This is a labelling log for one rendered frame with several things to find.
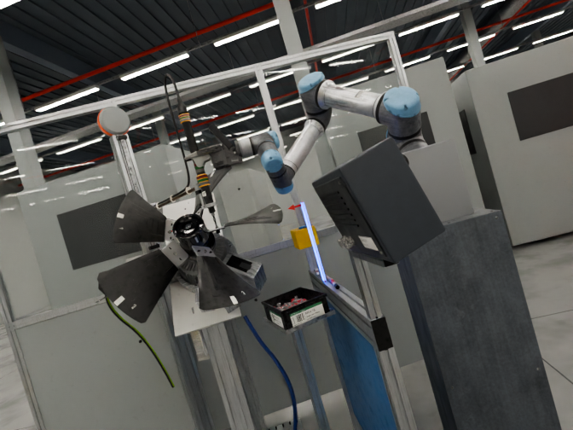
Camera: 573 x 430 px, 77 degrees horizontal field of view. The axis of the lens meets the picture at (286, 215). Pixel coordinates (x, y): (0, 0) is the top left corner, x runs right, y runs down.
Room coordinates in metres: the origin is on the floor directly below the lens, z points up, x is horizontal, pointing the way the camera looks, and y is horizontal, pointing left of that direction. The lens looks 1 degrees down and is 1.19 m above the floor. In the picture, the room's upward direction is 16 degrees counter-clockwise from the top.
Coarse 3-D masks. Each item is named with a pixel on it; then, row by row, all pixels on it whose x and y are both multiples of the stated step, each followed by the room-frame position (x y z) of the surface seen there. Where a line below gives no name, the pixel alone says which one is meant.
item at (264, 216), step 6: (264, 210) 1.45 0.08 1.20; (270, 210) 1.42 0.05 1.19; (252, 216) 1.38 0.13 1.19; (258, 216) 1.37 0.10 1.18; (264, 216) 1.36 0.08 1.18; (270, 216) 1.35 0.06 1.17; (276, 216) 1.34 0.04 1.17; (282, 216) 1.34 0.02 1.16; (234, 222) 1.36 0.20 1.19; (240, 222) 1.34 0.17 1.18; (246, 222) 1.33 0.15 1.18; (252, 222) 1.32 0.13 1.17; (258, 222) 1.31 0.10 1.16; (264, 222) 1.31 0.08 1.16; (270, 222) 1.30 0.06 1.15; (276, 222) 1.30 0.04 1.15
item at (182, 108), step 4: (180, 100) 1.38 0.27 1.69; (180, 104) 1.38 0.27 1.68; (180, 108) 1.37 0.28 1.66; (184, 108) 1.37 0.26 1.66; (180, 112) 1.37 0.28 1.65; (184, 112) 1.41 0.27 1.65; (200, 188) 1.38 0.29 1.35; (204, 188) 1.37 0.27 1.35; (208, 188) 1.38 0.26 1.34; (204, 192) 1.37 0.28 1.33; (208, 192) 1.37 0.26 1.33; (204, 196) 1.37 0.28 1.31; (208, 196) 1.37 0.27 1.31; (208, 200) 1.37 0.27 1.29; (212, 200) 1.38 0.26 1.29; (208, 208) 1.38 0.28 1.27; (212, 208) 1.38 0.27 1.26
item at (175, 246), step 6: (168, 246) 1.32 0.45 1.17; (174, 246) 1.33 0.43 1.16; (180, 246) 1.34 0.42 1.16; (162, 252) 1.31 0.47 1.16; (168, 252) 1.32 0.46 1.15; (180, 252) 1.34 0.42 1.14; (168, 258) 1.31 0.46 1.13; (174, 258) 1.33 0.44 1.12; (180, 258) 1.34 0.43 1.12; (186, 258) 1.35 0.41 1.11; (180, 264) 1.34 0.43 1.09
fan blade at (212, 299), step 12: (204, 264) 1.24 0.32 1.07; (216, 264) 1.28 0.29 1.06; (204, 276) 1.20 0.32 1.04; (216, 276) 1.22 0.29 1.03; (228, 276) 1.26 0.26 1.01; (204, 288) 1.16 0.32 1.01; (216, 288) 1.18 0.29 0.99; (228, 288) 1.20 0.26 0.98; (240, 288) 1.23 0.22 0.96; (252, 288) 1.26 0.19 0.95; (204, 300) 1.13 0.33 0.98; (216, 300) 1.14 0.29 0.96; (228, 300) 1.16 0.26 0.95; (240, 300) 1.18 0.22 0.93
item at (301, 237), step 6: (306, 228) 1.64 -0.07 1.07; (312, 228) 1.65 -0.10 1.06; (294, 234) 1.64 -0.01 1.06; (300, 234) 1.64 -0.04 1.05; (306, 234) 1.64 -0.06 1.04; (294, 240) 1.71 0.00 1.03; (300, 240) 1.64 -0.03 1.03; (306, 240) 1.64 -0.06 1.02; (318, 240) 1.65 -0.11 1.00; (294, 246) 1.78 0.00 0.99; (300, 246) 1.64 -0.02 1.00; (306, 246) 1.64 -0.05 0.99; (312, 246) 1.65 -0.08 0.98
